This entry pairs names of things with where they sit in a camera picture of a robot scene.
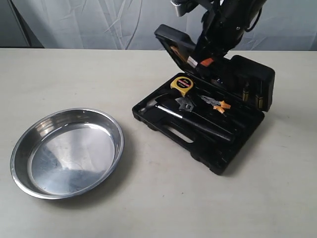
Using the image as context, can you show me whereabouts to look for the yellow tape measure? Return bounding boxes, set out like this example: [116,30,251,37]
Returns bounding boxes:
[170,76,194,97]

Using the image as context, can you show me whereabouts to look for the yellow black screwdriver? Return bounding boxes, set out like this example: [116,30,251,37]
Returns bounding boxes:
[256,92,264,110]
[242,83,249,102]

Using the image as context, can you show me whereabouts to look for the black plastic tool case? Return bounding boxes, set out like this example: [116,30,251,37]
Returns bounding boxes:
[132,25,275,175]

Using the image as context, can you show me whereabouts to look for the orange handled pliers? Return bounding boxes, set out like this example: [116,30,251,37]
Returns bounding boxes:
[200,95,231,114]

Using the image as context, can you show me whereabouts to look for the black handled claw hammer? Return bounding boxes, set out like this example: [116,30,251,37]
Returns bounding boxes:
[139,93,235,143]

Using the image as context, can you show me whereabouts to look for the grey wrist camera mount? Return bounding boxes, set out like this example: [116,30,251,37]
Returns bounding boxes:
[170,0,197,17]

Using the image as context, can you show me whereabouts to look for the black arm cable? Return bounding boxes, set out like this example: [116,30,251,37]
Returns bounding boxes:
[244,9,262,32]

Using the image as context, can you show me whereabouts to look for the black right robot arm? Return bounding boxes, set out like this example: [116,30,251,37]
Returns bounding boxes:
[187,0,265,68]

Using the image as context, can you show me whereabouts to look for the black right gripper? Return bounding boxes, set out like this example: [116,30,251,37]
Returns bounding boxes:
[191,24,239,74]

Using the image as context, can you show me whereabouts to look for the round steel tray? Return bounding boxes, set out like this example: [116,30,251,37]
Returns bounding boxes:
[10,108,125,200]

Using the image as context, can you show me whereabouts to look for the white backdrop curtain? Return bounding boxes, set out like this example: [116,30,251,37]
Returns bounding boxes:
[12,0,317,51]

